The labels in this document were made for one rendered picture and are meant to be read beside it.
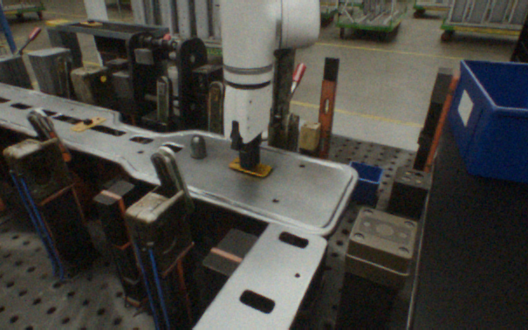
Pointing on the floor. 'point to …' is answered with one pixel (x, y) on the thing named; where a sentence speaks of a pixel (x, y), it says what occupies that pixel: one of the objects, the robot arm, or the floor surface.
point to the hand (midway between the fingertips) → (250, 156)
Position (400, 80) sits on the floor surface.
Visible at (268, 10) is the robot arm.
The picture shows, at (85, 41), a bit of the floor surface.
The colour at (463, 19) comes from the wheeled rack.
